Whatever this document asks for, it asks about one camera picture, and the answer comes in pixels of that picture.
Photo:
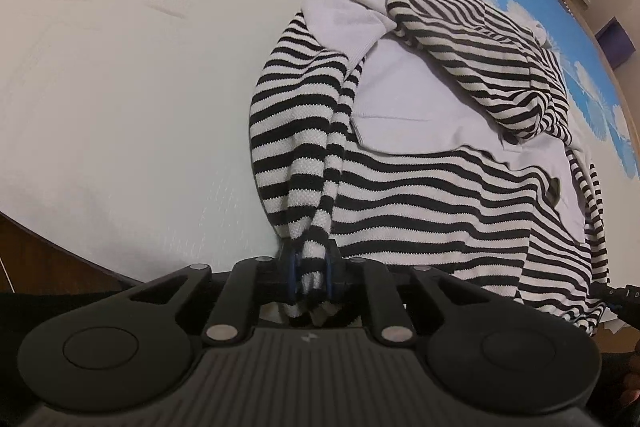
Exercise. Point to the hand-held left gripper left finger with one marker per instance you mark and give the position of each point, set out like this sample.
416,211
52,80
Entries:
289,269

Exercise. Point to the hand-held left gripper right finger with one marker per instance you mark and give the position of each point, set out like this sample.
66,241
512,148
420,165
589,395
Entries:
331,269

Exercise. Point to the striped shirt with white vest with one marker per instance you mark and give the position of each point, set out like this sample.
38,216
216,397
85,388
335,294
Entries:
425,217

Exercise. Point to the purple box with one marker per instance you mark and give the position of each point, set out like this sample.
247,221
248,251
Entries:
617,42

